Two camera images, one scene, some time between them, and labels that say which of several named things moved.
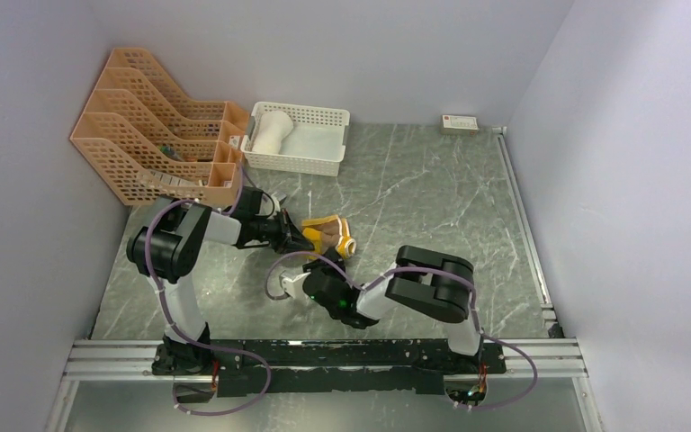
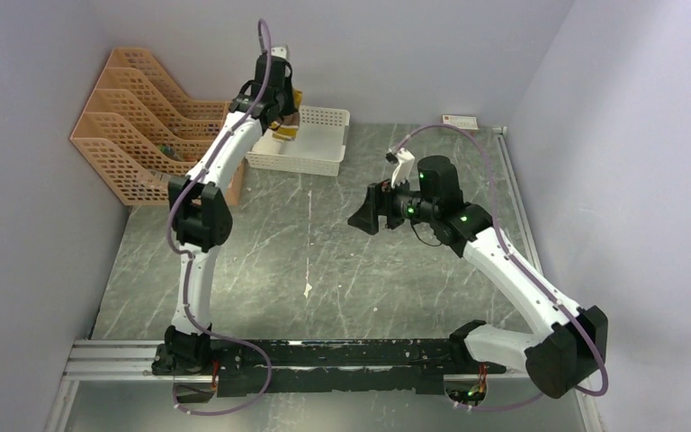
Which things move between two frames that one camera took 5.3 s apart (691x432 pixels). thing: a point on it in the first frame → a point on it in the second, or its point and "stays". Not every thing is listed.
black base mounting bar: x=400 y=367 stays
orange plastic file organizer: x=144 y=140 stays
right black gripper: x=323 y=266 → x=379 y=202
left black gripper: x=289 y=238 → x=291 y=83
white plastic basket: x=297 y=138 stays
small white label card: x=462 y=125 stays
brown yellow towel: x=327 y=231 → x=286 y=129
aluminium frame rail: x=550 y=357 stays
